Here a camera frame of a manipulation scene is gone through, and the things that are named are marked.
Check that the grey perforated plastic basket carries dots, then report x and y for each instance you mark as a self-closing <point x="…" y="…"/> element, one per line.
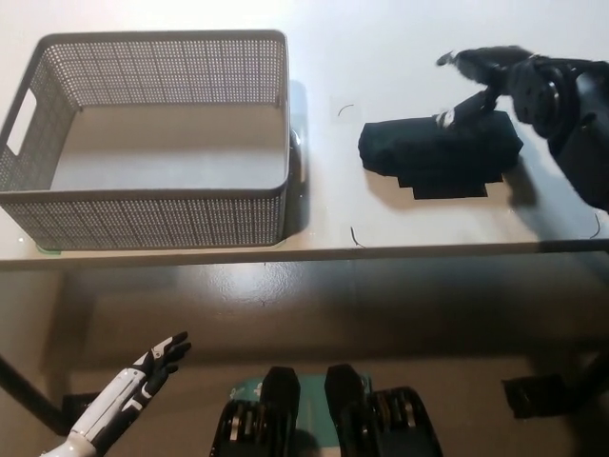
<point x="143" y="219"/>

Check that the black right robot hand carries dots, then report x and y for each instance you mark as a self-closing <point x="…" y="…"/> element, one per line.
<point x="533" y="90"/>

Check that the black tape patch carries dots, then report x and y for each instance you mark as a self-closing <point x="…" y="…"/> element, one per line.
<point x="447" y="189"/>

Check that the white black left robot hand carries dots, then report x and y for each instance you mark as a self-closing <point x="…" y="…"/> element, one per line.
<point x="123" y="395"/>

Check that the black fabric pencil case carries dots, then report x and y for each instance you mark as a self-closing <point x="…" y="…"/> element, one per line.
<point x="428" y="147"/>

